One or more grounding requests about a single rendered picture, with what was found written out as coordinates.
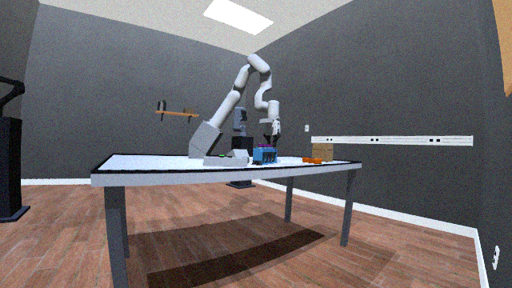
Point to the brown cardboard box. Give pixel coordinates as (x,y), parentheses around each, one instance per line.
(321,150)

